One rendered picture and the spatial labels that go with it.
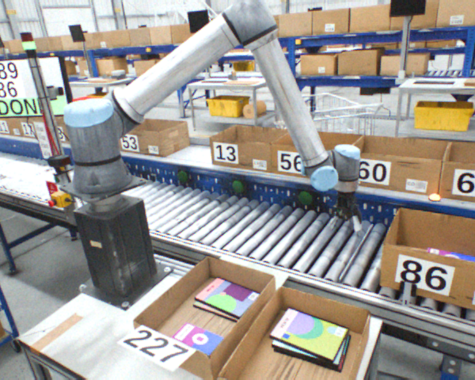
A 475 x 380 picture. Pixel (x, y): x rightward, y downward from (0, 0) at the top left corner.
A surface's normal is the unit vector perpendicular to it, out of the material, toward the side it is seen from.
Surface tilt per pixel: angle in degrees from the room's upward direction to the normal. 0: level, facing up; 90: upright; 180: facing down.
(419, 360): 0
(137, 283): 90
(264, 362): 0
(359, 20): 90
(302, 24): 90
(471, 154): 90
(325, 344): 0
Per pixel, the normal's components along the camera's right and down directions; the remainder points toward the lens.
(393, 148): -0.54, 0.37
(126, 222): 0.85, 0.15
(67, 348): -0.08, -0.91
